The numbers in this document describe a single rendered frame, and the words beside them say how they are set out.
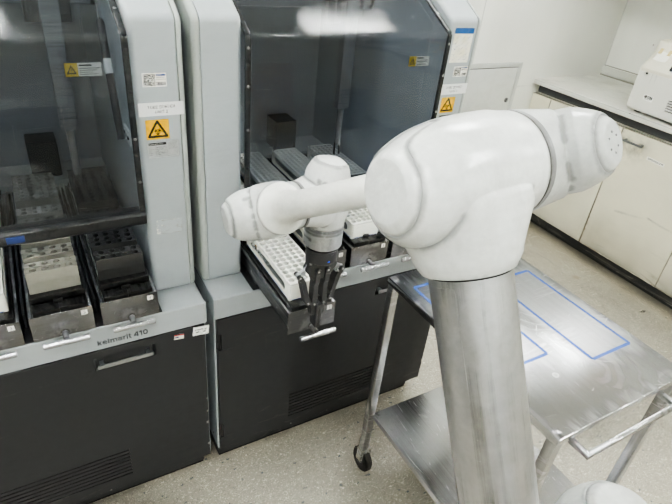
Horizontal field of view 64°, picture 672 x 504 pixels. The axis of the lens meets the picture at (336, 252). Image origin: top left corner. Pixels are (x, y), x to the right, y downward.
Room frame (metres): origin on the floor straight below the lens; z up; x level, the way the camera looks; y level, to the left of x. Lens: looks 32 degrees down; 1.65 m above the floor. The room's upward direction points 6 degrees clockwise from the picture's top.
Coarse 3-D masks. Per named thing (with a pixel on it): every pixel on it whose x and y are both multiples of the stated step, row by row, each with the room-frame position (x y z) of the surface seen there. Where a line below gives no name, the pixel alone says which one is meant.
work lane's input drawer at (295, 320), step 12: (252, 252) 1.27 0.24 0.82; (252, 264) 1.23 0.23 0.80; (252, 276) 1.23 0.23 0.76; (264, 276) 1.18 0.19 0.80; (264, 288) 1.16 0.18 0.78; (276, 288) 1.12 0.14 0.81; (276, 300) 1.09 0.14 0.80; (288, 300) 1.07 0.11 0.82; (300, 300) 1.08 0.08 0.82; (276, 312) 1.09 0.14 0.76; (288, 312) 1.04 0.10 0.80; (300, 312) 1.05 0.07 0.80; (324, 312) 1.09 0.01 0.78; (288, 324) 1.03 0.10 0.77; (300, 324) 1.05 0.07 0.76; (300, 336) 1.02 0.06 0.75; (312, 336) 1.02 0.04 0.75
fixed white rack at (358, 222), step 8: (352, 216) 1.47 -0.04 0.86; (360, 216) 1.48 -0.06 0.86; (368, 216) 1.48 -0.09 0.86; (344, 224) 1.51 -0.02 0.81; (352, 224) 1.42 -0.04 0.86; (360, 224) 1.43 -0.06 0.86; (368, 224) 1.44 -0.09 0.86; (344, 232) 1.45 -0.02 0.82; (352, 232) 1.41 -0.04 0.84; (360, 232) 1.43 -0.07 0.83; (368, 232) 1.44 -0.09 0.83; (376, 232) 1.46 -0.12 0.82
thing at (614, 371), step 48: (528, 288) 1.24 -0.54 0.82; (384, 336) 1.20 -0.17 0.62; (528, 336) 1.03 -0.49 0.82; (576, 336) 1.05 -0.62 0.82; (624, 336) 1.07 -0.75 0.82; (528, 384) 0.87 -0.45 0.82; (576, 384) 0.88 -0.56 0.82; (624, 384) 0.90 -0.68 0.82; (384, 432) 1.15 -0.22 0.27; (432, 432) 1.17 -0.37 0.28; (576, 432) 0.75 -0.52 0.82; (624, 432) 0.79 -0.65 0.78; (432, 480) 0.99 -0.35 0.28
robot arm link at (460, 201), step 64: (448, 128) 0.55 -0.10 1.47; (512, 128) 0.57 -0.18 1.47; (384, 192) 0.51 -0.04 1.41; (448, 192) 0.49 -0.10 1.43; (512, 192) 0.52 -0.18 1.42; (448, 256) 0.49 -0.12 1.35; (512, 256) 0.50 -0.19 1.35; (448, 320) 0.49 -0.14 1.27; (512, 320) 0.49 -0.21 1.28; (448, 384) 0.47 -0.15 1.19; (512, 384) 0.45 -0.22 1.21; (512, 448) 0.42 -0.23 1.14
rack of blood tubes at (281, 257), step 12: (264, 240) 1.27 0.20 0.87; (276, 240) 1.28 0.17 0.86; (288, 240) 1.28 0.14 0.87; (264, 252) 1.21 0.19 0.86; (276, 252) 1.22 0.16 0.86; (288, 252) 1.22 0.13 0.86; (300, 252) 1.23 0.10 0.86; (264, 264) 1.21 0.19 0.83; (276, 264) 1.16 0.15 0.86; (288, 264) 1.16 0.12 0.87; (300, 264) 1.18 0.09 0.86; (276, 276) 1.18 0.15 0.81; (288, 276) 1.12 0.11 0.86; (288, 288) 1.08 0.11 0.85
